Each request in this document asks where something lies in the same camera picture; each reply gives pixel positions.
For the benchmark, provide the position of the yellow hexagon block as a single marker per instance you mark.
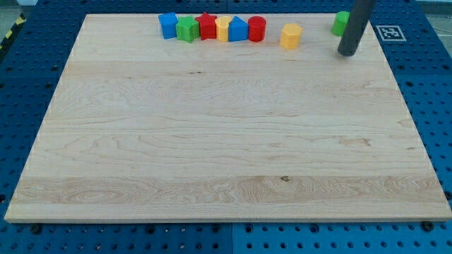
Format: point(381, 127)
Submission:
point(290, 36)

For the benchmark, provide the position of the light wooden board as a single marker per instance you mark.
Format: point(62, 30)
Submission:
point(143, 129)

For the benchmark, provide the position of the blue triangle block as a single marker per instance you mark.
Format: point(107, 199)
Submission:
point(238, 30)

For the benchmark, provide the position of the yellow heart block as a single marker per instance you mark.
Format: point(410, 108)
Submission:
point(222, 24)

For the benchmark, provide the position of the green star block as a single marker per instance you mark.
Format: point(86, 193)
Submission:
point(187, 29)

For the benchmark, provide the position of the red star block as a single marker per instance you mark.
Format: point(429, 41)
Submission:
point(207, 26)

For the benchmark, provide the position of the red cylinder block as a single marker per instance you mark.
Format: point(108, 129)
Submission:
point(257, 28)

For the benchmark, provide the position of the blue cube block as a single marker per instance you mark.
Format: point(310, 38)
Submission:
point(168, 23)

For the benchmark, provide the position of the green cylinder block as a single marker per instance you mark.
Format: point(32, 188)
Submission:
point(340, 23)

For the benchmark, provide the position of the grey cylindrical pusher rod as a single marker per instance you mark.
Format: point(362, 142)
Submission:
point(359, 17)

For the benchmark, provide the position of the white fiducial marker tag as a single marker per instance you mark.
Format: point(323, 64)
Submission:
point(390, 33)

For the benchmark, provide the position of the yellow black hazard tape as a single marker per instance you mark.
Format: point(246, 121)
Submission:
point(12, 34)

